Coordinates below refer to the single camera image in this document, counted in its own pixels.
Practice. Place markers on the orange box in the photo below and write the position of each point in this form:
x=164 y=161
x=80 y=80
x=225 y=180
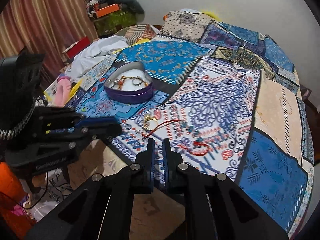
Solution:
x=107 y=10

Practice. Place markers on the red box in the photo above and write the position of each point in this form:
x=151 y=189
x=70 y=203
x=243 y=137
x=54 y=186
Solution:
x=77 y=47

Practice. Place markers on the pile of clothes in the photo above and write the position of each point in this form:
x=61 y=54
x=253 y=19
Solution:
x=93 y=5

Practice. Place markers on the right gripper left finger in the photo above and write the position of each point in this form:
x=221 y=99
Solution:
x=101 y=207

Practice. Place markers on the patchwork patterned bedspread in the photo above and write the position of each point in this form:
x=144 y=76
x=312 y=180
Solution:
x=229 y=101

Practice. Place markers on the striped brown curtain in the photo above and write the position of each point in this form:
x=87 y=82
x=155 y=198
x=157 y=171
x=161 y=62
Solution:
x=45 y=26

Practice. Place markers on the striped orange cloth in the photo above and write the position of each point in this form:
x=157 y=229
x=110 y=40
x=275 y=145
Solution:
x=139 y=32

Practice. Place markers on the pink plush slipper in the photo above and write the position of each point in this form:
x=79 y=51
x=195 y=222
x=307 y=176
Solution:
x=62 y=92

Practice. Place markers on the purple heart-shaped jewelry tin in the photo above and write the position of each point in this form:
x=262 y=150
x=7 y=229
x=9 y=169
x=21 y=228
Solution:
x=129 y=83

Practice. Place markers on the white crumpled cloth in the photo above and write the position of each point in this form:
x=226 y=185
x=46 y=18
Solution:
x=96 y=52

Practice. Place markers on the yellow cloth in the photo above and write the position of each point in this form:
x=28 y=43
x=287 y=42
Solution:
x=211 y=14

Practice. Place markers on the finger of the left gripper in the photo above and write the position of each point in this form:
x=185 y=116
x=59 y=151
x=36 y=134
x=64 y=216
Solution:
x=99 y=121
x=101 y=131

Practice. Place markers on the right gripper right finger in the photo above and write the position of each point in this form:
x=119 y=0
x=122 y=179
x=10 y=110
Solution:
x=215 y=207

